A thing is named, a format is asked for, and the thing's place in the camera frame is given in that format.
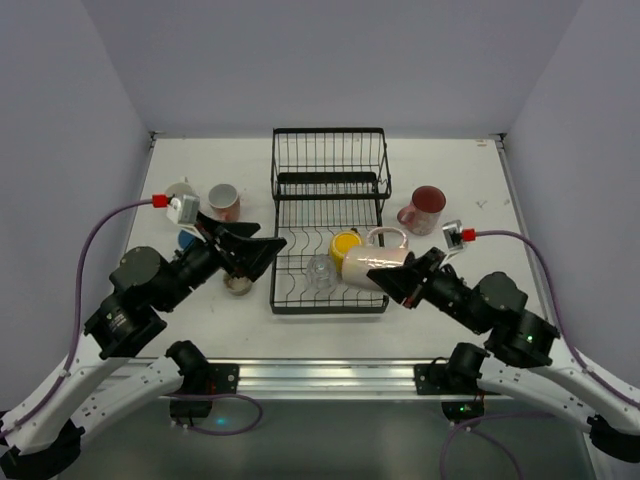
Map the blue tumbler cup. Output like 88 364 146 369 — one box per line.
177 230 197 250

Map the beige speckled cup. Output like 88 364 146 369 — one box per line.
223 273 253 296

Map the salmon floral mug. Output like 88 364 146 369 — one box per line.
208 183 241 223

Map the pink floral mug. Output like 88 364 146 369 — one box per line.
396 186 446 236

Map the iridescent pink mug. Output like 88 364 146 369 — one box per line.
341 227 415 291

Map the white ceramic mug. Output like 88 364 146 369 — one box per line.
165 177 198 198

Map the yellow mug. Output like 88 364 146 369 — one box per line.
328 228 363 273

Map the clear glass cup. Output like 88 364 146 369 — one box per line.
306 255 337 291

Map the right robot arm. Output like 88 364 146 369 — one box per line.
367 248 639 463

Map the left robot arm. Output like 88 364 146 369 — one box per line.
1 215 287 479

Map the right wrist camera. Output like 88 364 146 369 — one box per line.
442 220 465 260

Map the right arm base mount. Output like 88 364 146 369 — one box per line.
413 354 488 426

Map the black wire dish rack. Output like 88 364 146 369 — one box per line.
269 127 392 315

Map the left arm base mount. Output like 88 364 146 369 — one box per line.
169 363 239 426

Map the aluminium mounting rail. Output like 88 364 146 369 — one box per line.
62 354 596 401

